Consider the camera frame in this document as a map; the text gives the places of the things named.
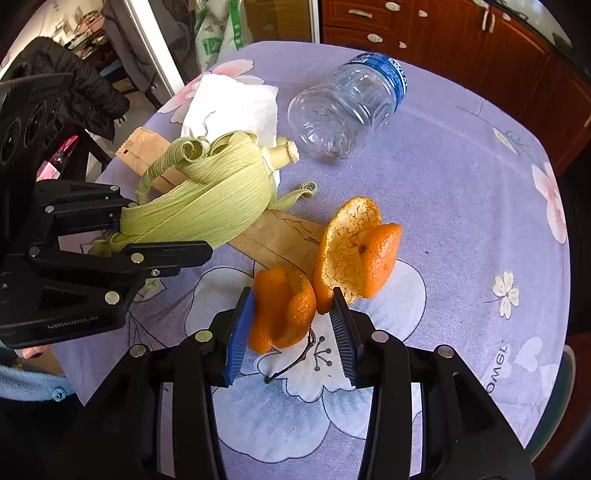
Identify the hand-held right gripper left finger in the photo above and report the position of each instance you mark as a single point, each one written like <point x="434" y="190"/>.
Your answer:
<point x="238" y="341"/>

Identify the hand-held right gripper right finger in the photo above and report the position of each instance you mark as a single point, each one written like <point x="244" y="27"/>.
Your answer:
<point x="345" y="341"/>

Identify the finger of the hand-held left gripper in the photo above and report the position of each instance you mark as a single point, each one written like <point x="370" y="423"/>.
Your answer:
<point x="83" y="203"/>
<point x="138" y="258"/>

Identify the small orange peel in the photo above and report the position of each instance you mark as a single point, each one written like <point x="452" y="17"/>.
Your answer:
<point x="277" y="314"/>

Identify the green corn husk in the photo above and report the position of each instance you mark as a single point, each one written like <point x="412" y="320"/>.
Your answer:
<point x="207" y="203"/>

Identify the large orange peel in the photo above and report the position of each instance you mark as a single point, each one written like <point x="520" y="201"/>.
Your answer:
<point x="351" y="249"/>

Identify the brown paper bag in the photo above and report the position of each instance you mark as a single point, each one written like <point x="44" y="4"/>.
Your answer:
<point x="277" y="235"/>

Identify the white paper tissue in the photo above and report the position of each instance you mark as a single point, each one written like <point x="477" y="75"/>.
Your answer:
<point x="231" y="106"/>

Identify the clear plastic water bottle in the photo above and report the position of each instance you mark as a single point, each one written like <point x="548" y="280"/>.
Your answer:
<point x="346" y="106"/>

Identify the person's left forearm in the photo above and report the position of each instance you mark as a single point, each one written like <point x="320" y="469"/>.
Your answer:
<point x="27" y="383"/>

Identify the pink packet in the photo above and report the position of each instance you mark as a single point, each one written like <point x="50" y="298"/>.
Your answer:
<point x="53" y="168"/>

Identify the black jacket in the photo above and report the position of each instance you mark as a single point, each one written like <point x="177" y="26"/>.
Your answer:
<point x="87" y="92"/>

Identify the grey coat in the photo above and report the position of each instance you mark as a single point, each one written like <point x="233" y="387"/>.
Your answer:
<point x="124" y="37"/>

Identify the purple floral tablecloth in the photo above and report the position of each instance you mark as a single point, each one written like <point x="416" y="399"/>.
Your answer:
<point x="461" y="207"/>

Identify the green and white sack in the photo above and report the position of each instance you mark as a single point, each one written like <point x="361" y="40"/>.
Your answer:
<point x="212" y="46"/>

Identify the wooden kitchen cabinets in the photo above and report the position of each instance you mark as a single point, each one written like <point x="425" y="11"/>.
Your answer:
<point x="461" y="50"/>

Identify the silver sliding door frame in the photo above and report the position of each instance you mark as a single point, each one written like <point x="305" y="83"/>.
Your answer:
<point x="157" y="50"/>

